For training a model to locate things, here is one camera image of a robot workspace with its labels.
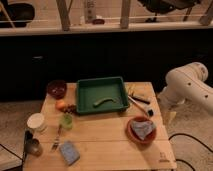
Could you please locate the blue sponge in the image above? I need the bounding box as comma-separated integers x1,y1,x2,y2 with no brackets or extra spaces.
59,141,80,166

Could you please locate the orange clay plate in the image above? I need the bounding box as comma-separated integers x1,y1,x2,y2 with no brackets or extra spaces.
126,116,157,144

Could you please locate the orange fruit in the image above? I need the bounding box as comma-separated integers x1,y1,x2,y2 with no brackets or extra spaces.
55,100,66,111

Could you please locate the green plastic tray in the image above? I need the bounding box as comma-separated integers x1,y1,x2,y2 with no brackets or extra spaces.
76,76,130,115

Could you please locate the white cup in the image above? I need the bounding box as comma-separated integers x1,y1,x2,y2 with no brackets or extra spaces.
27,113,46,132

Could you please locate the small green cup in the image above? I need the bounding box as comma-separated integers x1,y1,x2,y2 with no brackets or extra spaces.
60,114,72,130

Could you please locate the dark metal cup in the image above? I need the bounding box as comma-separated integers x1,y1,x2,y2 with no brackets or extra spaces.
25,139,43,156

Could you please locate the grey blue cloth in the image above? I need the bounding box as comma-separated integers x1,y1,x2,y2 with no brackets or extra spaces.
131,121,156,140

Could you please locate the wooden table leg post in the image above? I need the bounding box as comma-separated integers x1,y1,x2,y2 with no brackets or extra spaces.
56,0,70,31

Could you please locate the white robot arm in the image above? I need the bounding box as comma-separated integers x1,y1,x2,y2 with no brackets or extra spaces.
158,62,213,116

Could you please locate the metal fork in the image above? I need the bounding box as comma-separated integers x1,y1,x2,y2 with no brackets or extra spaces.
51,124,62,151

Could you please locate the black chair left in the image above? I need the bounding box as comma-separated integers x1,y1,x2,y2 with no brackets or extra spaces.
0,2,35,28

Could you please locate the dark red bowl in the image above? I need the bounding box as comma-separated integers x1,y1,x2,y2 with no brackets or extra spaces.
46,80,67,99

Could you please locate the black marker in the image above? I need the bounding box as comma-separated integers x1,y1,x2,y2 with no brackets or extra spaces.
131,96,150,104

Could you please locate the wooden post right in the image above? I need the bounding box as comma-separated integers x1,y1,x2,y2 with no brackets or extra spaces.
120,0,131,29

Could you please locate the dark grape bunch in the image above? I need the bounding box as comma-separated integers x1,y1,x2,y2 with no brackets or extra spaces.
65,105,77,113

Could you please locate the black cable on floor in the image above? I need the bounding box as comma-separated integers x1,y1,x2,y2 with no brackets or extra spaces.
168,132,213,171

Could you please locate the black office chair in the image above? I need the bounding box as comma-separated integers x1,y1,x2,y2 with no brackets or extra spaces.
137,0,201,23

